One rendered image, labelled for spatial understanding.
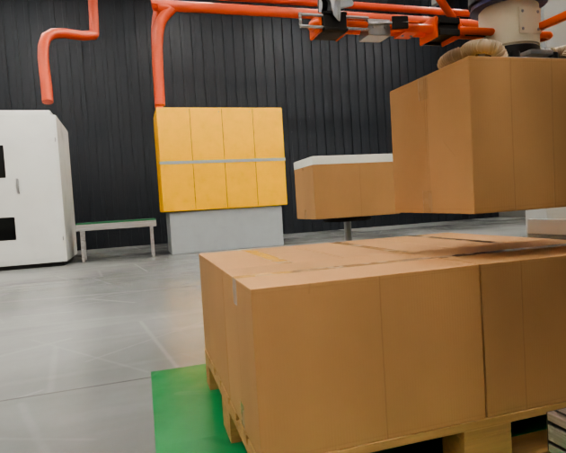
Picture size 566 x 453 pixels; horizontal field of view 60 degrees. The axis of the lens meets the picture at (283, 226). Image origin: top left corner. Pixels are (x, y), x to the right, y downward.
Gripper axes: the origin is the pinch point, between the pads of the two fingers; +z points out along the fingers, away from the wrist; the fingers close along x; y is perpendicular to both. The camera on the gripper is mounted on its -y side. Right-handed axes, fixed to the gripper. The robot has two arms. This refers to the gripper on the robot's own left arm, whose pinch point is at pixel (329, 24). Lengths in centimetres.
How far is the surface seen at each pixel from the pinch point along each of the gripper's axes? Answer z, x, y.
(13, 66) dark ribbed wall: -294, 1041, -263
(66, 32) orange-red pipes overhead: -267, 754, -129
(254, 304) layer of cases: 69, -18, -31
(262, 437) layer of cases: 99, -18, -31
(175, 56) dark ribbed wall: -324, 1040, 79
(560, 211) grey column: 62, 91, 174
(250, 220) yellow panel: 65, 724, 149
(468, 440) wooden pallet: 111, -19, 22
